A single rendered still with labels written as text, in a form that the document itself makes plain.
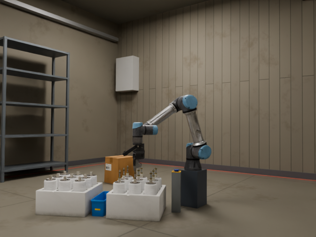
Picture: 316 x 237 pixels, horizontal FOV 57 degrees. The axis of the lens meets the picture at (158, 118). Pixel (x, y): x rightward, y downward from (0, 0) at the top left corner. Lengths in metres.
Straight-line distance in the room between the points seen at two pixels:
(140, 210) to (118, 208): 0.16
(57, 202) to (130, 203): 0.56
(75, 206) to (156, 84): 3.34
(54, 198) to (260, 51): 3.37
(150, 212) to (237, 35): 3.24
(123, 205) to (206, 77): 3.02
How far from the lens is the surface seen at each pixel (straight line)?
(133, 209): 2.16
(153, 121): 2.30
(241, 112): 4.44
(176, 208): 2.35
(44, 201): 2.39
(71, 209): 2.31
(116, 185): 2.18
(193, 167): 2.47
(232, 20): 4.76
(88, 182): 2.39
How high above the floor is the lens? 0.67
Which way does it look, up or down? 1 degrees up
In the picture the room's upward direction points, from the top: straight up
